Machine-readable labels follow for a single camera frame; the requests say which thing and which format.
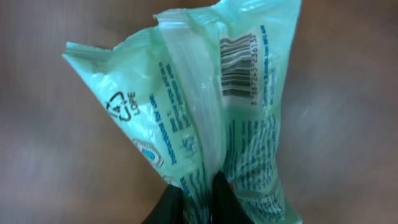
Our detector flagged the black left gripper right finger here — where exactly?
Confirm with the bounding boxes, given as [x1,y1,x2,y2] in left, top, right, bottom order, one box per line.
[211,172,253,224]

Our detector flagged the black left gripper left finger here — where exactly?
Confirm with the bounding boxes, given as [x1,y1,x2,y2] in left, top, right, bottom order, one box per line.
[142,185,183,224]

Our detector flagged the teal white wipes packet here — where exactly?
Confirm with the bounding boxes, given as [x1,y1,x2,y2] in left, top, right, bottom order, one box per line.
[63,0,302,223]

